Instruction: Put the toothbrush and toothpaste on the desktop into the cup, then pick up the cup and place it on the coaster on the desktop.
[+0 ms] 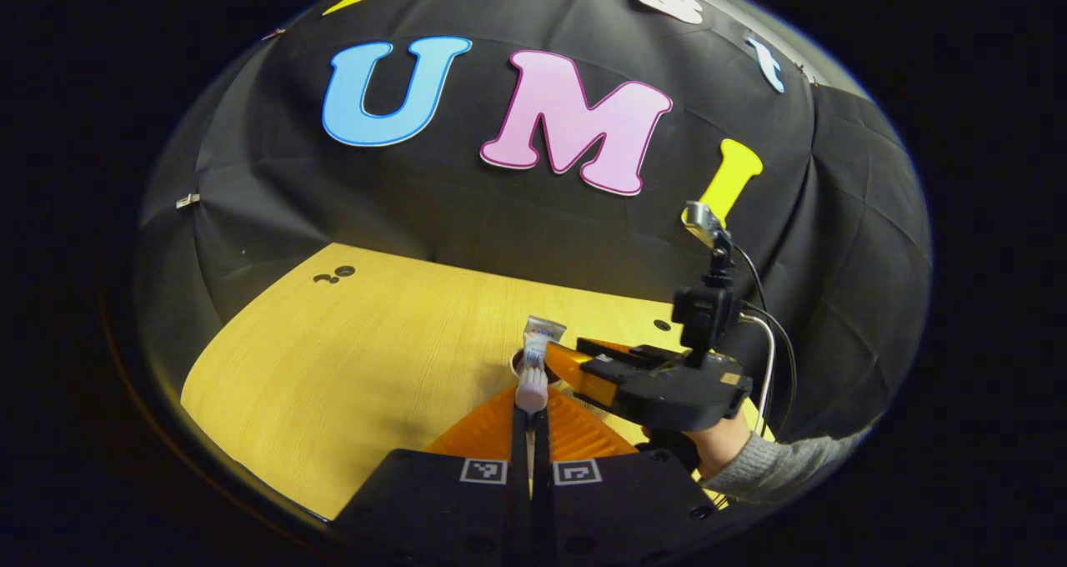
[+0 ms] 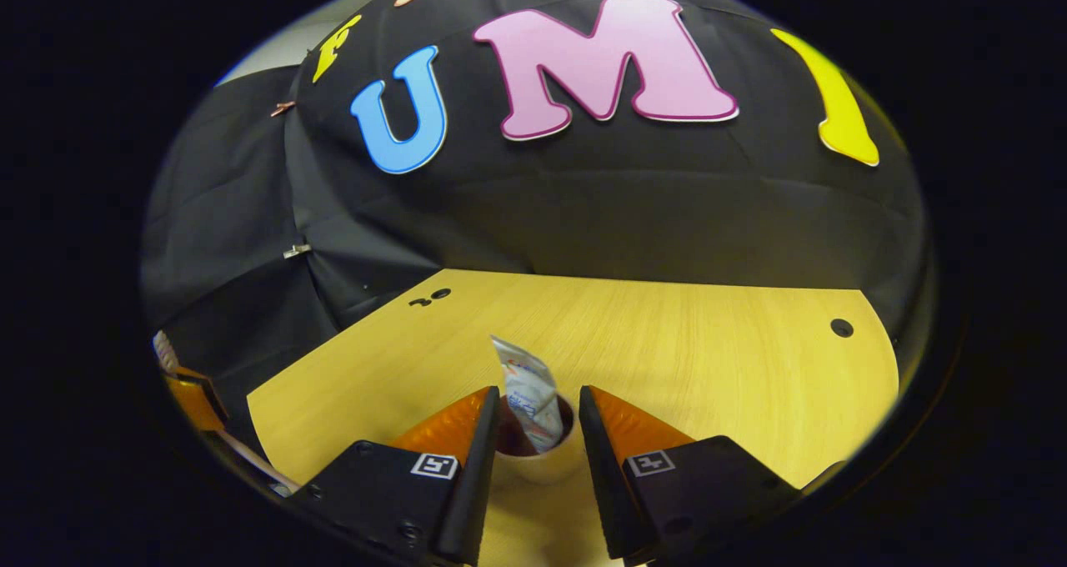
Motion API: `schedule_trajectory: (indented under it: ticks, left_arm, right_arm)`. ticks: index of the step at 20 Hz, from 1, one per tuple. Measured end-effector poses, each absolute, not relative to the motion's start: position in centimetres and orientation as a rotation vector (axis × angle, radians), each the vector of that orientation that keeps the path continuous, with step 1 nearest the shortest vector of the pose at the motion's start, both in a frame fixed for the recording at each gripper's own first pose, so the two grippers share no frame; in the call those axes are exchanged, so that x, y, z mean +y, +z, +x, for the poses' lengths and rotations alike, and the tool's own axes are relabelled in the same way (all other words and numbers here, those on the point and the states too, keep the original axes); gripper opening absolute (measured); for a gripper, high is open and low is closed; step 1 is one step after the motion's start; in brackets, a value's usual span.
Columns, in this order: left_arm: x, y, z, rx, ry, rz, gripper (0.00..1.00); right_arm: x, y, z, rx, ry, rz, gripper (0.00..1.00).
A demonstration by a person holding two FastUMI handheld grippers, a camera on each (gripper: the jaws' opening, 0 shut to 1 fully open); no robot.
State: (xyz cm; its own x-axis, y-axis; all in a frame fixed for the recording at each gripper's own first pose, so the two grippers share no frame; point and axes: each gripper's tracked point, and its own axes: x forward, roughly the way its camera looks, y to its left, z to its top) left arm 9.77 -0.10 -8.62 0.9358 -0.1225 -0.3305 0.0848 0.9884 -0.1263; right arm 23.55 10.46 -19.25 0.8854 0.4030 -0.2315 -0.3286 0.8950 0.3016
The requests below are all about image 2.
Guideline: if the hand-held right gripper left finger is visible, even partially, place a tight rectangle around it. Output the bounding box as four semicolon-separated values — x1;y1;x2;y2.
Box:
292;385;503;566

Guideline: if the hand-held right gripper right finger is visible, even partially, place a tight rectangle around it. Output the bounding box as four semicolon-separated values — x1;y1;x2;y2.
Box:
579;384;805;561

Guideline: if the beige cup with handle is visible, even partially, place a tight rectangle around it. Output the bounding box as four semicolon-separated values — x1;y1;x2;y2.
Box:
479;394;622;567

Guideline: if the small white toothpaste tube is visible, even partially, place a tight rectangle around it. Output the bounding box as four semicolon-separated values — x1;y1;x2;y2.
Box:
490;335;565;454

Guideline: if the wooden desktop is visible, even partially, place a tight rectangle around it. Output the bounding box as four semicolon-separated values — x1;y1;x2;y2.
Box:
247;268;901;567

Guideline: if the black backdrop cloth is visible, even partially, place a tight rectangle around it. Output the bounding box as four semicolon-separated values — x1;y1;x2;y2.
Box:
140;0;930;459

